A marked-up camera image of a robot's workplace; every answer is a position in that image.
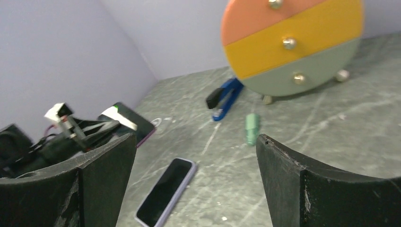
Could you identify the phone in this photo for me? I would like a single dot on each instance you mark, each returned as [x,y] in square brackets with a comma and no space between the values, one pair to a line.
[130,122]
[162,198]

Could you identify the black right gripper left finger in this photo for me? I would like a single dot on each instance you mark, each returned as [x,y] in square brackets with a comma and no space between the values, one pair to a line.
[84,191]

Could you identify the small green plastic tool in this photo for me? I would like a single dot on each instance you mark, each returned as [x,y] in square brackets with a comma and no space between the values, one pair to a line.
[252,123]

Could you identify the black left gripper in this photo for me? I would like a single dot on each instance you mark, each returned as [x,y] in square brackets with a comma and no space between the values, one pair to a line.
[81,135]

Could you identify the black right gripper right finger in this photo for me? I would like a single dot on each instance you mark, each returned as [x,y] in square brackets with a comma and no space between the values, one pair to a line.
[304,192]

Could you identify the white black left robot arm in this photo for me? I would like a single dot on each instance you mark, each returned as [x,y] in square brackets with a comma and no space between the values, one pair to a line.
[19,155]

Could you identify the blue black stapler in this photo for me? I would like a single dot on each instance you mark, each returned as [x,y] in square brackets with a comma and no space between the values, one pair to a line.
[222,98]

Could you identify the round beige drawer cabinet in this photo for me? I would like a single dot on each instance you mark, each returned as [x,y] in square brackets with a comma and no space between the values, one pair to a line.
[284,47]

